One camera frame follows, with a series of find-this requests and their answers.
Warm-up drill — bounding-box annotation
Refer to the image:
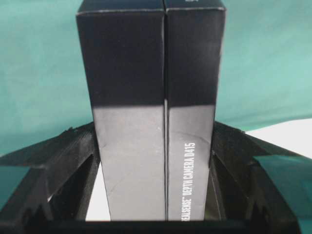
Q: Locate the black D415 camera box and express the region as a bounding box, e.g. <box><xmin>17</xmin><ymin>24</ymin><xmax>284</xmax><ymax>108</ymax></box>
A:
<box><xmin>76</xmin><ymin>0</ymin><xmax>226</xmax><ymax>221</ymax></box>

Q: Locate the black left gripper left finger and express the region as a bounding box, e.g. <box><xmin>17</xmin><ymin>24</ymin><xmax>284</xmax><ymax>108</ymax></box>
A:
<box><xmin>0</xmin><ymin>123</ymin><xmax>99</xmax><ymax>234</ymax></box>

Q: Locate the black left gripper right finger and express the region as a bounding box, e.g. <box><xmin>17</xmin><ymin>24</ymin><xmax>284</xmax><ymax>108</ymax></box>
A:
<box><xmin>206</xmin><ymin>122</ymin><xmax>312</xmax><ymax>234</ymax></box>

